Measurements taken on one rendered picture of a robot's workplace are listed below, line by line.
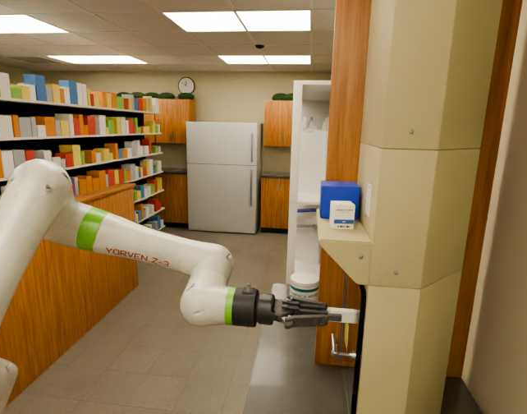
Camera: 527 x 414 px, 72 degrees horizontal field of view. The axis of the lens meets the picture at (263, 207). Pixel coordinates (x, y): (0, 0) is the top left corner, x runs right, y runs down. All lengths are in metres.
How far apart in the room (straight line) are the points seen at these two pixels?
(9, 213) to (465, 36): 0.97
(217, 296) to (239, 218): 5.06
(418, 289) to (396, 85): 0.43
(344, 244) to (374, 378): 0.34
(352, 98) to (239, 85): 5.39
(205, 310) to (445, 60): 0.73
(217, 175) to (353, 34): 4.89
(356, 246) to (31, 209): 0.69
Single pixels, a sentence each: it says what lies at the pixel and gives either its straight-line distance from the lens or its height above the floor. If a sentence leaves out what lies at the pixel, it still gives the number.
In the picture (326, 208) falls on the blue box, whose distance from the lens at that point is 0.98.
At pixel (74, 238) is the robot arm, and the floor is 1.46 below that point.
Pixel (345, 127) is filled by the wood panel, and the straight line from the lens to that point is 1.14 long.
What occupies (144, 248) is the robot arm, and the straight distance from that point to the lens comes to 1.00.
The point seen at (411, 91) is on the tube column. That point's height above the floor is 1.82.
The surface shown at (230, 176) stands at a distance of 5.83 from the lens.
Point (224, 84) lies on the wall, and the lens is 6.54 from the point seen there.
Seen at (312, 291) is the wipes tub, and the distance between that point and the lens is 1.64.
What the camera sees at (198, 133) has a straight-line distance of 5.91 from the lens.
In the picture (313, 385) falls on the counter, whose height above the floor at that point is 0.94.
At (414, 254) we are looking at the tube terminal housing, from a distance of 0.84.
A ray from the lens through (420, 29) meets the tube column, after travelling 0.81.
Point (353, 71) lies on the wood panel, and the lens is 1.15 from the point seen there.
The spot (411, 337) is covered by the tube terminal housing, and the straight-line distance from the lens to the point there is 0.92.
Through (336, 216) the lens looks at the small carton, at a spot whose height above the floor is 1.54.
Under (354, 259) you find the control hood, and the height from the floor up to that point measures 1.47.
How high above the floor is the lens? 1.75
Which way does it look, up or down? 13 degrees down
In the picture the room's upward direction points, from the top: 1 degrees clockwise
